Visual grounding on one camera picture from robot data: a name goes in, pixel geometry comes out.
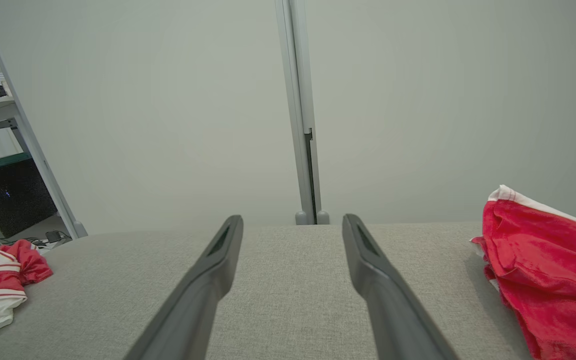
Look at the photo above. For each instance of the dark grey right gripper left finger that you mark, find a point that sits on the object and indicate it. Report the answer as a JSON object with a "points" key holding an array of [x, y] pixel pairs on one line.
{"points": [[193, 305]]}

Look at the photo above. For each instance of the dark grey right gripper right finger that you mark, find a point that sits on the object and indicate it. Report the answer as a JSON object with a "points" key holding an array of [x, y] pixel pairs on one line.
{"points": [[393, 310]]}

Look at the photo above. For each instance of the red shorts with white stripe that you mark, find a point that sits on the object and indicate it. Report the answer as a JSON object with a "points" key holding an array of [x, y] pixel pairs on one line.
{"points": [[543, 280]]}

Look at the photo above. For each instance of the black power adapter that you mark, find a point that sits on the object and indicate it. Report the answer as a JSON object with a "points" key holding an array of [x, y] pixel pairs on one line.
{"points": [[53, 236]]}

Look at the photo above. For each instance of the white partition panel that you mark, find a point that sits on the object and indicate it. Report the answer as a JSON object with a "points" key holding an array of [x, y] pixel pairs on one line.
{"points": [[468, 100], [158, 110]]}

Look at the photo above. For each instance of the black computer tower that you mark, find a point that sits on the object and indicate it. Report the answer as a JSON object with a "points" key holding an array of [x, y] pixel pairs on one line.
{"points": [[13, 200]]}

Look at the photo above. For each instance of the grey partition joining post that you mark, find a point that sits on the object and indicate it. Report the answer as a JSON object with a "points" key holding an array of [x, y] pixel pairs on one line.
{"points": [[298, 100]]}

